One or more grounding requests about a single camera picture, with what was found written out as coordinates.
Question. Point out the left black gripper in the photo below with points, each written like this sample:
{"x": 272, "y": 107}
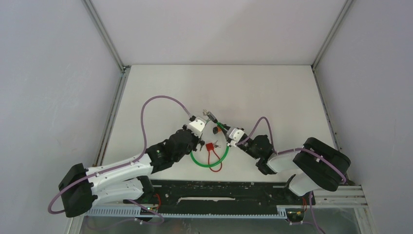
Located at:
{"x": 196, "y": 137}

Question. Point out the small silver lock key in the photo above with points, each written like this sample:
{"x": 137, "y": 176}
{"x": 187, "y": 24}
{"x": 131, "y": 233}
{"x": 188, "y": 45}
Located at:
{"x": 216, "y": 145}

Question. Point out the orange padlock with keys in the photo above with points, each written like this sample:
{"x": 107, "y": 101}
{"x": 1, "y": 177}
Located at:
{"x": 216, "y": 130}

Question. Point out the green cable lock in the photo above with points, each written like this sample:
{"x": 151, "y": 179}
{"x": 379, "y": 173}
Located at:
{"x": 214, "y": 161}

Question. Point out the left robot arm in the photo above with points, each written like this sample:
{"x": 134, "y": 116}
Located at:
{"x": 82, "y": 188}

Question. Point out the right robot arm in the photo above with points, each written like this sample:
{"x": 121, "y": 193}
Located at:
{"x": 321, "y": 166}

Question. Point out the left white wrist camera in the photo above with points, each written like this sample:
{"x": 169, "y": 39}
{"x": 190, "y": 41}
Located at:
{"x": 197, "y": 125}

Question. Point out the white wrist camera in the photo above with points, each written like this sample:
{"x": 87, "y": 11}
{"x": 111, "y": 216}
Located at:
{"x": 233, "y": 136}
{"x": 197, "y": 125}

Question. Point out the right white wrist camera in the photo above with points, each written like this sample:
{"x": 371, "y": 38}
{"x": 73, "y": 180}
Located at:
{"x": 233, "y": 136}

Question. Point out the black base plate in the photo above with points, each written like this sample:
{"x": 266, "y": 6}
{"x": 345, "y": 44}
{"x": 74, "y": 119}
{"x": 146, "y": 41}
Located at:
{"x": 220, "y": 197}

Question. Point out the grey cable duct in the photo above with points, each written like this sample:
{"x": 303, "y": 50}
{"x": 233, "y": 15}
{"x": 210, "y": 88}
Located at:
{"x": 184, "y": 213}

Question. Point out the left aluminium corner post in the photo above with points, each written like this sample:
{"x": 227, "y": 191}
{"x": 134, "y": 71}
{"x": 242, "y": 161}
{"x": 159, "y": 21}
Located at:
{"x": 99, "y": 25}

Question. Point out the aluminium corner post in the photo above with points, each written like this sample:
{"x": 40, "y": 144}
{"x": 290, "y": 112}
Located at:
{"x": 332, "y": 32}
{"x": 99, "y": 25}

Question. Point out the aluminium front frame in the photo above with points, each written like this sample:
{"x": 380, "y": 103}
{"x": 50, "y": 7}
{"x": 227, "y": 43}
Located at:
{"x": 346, "y": 197}

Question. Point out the right aluminium corner post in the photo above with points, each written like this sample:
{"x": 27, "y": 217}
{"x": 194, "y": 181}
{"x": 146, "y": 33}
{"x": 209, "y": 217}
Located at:
{"x": 332, "y": 32}

